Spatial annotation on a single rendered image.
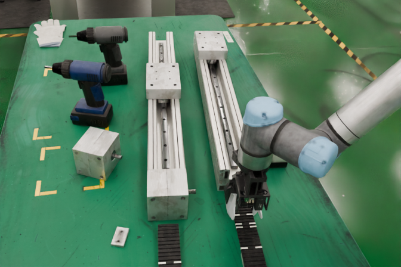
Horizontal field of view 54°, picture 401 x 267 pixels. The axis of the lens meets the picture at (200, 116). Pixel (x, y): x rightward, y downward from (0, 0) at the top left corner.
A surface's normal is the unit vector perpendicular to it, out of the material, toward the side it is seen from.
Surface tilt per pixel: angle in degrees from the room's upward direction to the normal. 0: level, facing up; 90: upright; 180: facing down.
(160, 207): 90
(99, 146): 0
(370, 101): 58
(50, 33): 8
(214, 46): 0
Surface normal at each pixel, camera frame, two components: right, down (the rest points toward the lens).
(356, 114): -0.57, -0.07
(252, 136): -0.64, 0.44
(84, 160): -0.27, 0.58
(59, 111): 0.06, -0.78
